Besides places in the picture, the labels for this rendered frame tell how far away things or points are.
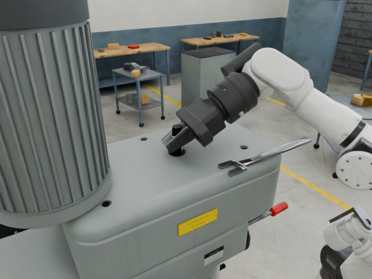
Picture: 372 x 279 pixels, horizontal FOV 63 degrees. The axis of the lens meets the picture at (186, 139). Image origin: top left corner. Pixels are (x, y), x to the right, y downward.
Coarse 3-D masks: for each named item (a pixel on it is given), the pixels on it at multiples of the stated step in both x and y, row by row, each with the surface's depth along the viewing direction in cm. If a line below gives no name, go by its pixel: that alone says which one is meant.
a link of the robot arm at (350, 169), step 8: (352, 152) 55; (360, 152) 54; (368, 152) 54; (344, 160) 56; (352, 160) 55; (360, 160) 55; (368, 160) 54; (336, 168) 58; (344, 168) 57; (352, 168) 56; (360, 168) 55; (368, 168) 54; (344, 176) 57; (352, 176) 56; (360, 176) 56; (368, 176) 55; (352, 184) 57; (360, 184) 56; (368, 184) 55
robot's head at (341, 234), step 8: (352, 216) 78; (336, 224) 82; (344, 224) 79; (352, 224) 76; (328, 232) 82; (336, 232) 80; (344, 232) 79; (352, 232) 77; (328, 240) 82; (336, 240) 80; (344, 240) 79; (352, 240) 78; (360, 240) 80; (368, 240) 78; (336, 248) 81; (344, 248) 81; (352, 248) 80; (360, 248) 77; (368, 248) 77
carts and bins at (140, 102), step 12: (120, 72) 515; (132, 72) 485; (144, 72) 515; (156, 72) 515; (132, 96) 561; (144, 96) 527; (336, 96) 408; (348, 96) 408; (360, 96) 381; (144, 108) 508; (360, 108) 369
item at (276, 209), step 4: (280, 204) 77; (284, 204) 77; (272, 208) 76; (276, 208) 76; (280, 208) 76; (284, 208) 77; (268, 212) 75; (272, 212) 75; (276, 212) 75; (280, 212) 77; (260, 216) 74; (264, 216) 74; (252, 220) 73; (256, 220) 73
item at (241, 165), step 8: (288, 144) 66; (296, 144) 66; (264, 152) 63; (272, 152) 63; (280, 152) 64; (232, 160) 61; (240, 160) 61; (248, 160) 61; (256, 160) 61; (240, 168) 58; (232, 176) 57
